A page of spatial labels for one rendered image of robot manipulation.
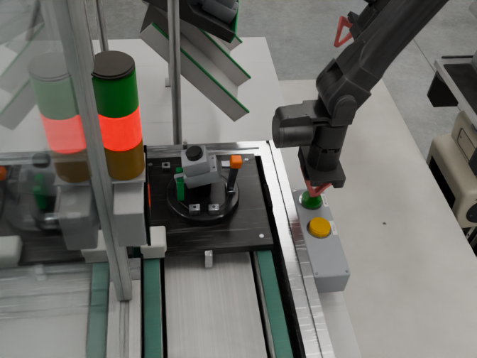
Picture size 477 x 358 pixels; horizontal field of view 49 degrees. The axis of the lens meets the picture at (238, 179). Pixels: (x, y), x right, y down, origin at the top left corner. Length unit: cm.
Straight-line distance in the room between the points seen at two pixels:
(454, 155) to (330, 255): 64
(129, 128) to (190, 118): 76
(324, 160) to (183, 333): 38
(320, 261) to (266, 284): 11
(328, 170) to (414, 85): 227
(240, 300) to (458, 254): 49
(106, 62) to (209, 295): 51
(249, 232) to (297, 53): 235
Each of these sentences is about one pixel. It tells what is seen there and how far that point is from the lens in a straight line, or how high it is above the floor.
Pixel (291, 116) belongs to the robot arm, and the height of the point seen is 120.
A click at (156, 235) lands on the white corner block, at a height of 99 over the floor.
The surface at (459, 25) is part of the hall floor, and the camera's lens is 392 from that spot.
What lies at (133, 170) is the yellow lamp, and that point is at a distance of 65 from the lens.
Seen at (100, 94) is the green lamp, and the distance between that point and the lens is 57.
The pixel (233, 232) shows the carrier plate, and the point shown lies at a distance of 97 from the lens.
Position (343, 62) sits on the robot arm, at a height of 128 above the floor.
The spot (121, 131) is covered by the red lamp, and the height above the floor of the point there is 134.
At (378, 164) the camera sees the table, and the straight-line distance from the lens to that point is 131.
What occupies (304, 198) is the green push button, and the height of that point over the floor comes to 97.
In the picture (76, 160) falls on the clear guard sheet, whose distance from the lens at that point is 50.
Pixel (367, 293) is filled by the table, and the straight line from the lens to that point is 107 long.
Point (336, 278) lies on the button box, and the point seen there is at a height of 95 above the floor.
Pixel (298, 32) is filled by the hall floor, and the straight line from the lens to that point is 344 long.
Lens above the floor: 174
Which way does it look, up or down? 47 degrees down
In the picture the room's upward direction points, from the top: 5 degrees clockwise
